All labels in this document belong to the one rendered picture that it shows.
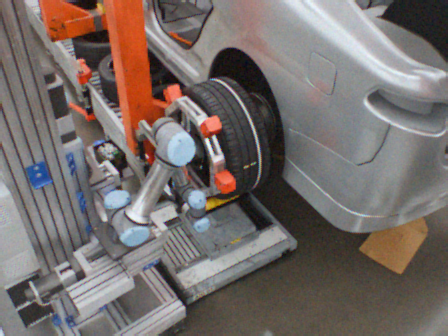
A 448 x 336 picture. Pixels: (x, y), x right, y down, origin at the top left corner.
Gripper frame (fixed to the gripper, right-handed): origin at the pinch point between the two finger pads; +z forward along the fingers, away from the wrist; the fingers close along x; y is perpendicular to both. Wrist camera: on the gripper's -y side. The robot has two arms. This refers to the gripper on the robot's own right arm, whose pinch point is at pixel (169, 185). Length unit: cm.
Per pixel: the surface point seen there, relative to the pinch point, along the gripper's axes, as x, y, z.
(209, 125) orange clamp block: -21.9, 31.3, -3.9
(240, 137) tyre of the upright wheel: -36.3, 21.9, -9.3
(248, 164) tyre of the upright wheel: -37.8, 8.0, -15.2
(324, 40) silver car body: -59, 77, -33
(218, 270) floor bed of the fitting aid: -23, -75, -11
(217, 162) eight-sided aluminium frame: -22.5, 12.3, -10.1
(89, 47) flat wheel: -34, -34, 235
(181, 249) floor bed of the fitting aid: -12, -77, 17
